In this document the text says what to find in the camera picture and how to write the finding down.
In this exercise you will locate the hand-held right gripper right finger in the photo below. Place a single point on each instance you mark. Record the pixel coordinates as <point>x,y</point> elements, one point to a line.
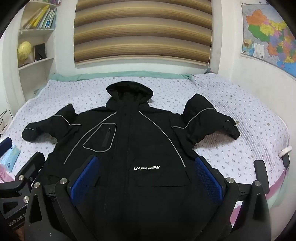
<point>208,179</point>

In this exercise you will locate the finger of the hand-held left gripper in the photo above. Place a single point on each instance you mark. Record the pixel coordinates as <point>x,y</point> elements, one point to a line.
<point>13,197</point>
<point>31,165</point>

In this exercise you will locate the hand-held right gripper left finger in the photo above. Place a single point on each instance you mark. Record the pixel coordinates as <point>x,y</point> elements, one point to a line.
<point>84,179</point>

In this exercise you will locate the black hooded jacket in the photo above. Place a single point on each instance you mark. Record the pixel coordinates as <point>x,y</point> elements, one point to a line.
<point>138,139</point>

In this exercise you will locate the light blue tissue pack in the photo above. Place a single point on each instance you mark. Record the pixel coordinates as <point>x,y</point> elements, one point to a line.
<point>11,158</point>

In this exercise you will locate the pink cloth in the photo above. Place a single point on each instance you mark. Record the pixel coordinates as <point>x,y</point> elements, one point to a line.
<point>5,175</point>

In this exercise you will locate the white paper sign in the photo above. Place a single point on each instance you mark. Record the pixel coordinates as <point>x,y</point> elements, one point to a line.
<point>4,122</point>

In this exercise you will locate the floral white quilt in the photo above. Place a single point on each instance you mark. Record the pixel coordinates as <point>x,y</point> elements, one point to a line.
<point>242,120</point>

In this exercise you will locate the black charger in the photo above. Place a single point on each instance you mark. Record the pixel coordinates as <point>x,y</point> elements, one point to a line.
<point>286,160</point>

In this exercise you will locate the white charger plug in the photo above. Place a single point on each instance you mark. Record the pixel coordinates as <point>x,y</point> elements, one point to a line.
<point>285,151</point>

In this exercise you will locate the green bed sheet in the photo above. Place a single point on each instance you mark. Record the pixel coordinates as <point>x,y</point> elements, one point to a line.
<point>92,76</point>

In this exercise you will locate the grey cloth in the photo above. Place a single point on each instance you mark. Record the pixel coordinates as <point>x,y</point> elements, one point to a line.
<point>208,70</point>

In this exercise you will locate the yellow globe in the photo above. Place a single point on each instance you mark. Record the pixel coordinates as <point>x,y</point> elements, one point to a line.
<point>24,51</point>

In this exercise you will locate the white bookshelf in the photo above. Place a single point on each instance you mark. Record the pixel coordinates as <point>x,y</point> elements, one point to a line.
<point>49,46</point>

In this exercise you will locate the row of books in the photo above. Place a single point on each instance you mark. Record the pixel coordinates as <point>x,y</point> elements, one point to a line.
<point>42,18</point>

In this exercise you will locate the brown striped window blind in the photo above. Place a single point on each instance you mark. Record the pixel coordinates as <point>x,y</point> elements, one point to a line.
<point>143,30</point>

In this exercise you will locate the colourful wall map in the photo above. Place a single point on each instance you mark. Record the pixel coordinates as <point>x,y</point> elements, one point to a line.
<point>268,34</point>

